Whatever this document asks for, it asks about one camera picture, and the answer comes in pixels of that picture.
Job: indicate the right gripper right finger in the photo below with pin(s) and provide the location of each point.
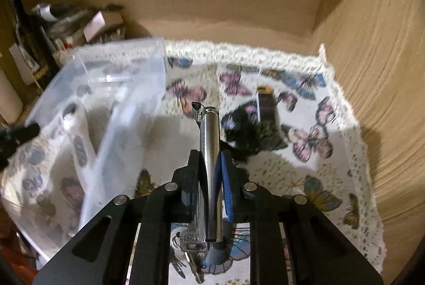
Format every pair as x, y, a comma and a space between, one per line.
292, 241

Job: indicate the butterfly print lace cloth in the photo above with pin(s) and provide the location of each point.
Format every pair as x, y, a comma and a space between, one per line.
152, 162

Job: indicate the stack of books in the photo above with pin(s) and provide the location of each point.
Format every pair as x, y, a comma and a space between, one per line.
70, 28

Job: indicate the cream cylindrical candle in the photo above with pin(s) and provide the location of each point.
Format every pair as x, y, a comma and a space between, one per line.
11, 105

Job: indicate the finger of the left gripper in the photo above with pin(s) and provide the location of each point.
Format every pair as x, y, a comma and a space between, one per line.
13, 138

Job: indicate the clear plastic storage bin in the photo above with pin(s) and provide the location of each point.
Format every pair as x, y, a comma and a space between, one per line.
120, 84

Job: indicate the small pink box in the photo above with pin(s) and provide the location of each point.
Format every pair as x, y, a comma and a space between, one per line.
101, 22

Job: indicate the silver keys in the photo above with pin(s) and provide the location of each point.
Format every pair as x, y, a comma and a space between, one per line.
185, 239

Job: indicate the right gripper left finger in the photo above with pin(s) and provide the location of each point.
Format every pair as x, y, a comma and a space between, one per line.
128, 240

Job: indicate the dark wine bottle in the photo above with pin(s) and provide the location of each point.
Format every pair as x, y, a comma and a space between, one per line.
32, 46

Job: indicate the black small microphone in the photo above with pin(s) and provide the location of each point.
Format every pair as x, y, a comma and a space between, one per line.
246, 136

